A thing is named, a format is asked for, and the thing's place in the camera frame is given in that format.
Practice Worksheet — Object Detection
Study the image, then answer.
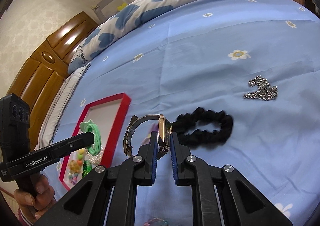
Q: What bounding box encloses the white striped pillow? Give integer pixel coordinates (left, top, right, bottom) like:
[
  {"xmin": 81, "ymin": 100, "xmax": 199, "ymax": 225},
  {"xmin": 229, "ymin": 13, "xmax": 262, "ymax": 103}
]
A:
[{"xmin": 35, "ymin": 63, "xmax": 92, "ymax": 150}]

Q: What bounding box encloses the colourful bead bracelet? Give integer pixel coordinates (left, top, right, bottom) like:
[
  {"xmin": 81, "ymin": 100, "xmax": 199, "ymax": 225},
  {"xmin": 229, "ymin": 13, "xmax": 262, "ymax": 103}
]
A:
[{"xmin": 67, "ymin": 172, "xmax": 80, "ymax": 185}]

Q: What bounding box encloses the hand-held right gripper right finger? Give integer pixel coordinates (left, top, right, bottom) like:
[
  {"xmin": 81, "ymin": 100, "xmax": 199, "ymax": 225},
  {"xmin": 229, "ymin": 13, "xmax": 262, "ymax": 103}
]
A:
[{"xmin": 170, "ymin": 131, "xmax": 294, "ymax": 226}]

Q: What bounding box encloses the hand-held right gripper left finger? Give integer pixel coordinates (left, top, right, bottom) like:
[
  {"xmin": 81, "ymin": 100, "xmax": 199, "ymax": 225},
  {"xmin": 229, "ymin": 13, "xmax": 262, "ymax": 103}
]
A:
[{"xmin": 32, "ymin": 131, "xmax": 159, "ymax": 226}]

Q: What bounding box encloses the red shallow cardboard box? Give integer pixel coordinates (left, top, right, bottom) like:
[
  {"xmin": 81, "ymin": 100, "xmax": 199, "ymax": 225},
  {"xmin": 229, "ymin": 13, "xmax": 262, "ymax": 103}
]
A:
[{"xmin": 59, "ymin": 93, "xmax": 132, "ymax": 190}]

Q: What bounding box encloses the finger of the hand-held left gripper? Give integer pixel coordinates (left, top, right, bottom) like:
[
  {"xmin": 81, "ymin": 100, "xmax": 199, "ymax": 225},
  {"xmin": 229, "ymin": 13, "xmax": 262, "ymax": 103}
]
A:
[{"xmin": 49, "ymin": 131, "xmax": 95, "ymax": 159}]

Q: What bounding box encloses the light green hair tie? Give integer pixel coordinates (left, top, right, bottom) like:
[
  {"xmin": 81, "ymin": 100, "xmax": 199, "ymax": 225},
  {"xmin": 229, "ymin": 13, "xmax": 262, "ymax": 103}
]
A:
[{"xmin": 79, "ymin": 120, "xmax": 104, "ymax": 155}]

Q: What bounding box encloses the pastel plastic chain bracelet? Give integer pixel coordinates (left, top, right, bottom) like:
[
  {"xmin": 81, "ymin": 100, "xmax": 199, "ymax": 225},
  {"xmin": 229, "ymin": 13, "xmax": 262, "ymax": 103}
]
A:
[{"xmin": 144, "ymin": 218, "xmax": 173, "ymax": 226}]

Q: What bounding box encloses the silver chain bracelet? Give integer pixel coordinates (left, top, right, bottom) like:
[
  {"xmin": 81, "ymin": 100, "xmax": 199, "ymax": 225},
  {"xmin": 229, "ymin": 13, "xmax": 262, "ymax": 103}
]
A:
[{"xmin": 243, "ymin": 75, "xmax": 279, "ymax": 101}]

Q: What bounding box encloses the person's left hand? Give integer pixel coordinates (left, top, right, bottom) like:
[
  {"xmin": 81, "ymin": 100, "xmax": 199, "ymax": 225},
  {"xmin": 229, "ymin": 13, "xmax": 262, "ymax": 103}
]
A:
[{"xmin": 14, "ymin": 173, "xmax": 57, "ymax": 220}]

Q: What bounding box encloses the wooden headboard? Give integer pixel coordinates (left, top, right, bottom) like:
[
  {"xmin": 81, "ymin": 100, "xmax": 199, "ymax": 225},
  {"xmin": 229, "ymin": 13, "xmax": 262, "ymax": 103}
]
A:
[{"xmin": 6, "ymin": 11, "xmax": 99, "ymax": 141}]

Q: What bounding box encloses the black scrunchie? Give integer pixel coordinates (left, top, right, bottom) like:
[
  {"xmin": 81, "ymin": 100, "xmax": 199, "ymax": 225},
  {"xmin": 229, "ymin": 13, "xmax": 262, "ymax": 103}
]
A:
[{"xmin": 172, "ymin": 107, "xmax": 234, "ymax": 151}]

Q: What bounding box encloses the dark green hair tie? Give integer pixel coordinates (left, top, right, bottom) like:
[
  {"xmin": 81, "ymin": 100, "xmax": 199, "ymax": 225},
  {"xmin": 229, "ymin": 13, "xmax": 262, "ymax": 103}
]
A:
[{"xmin": 82, "ymin": 160, "xmax": 94, "ymax": 178}]

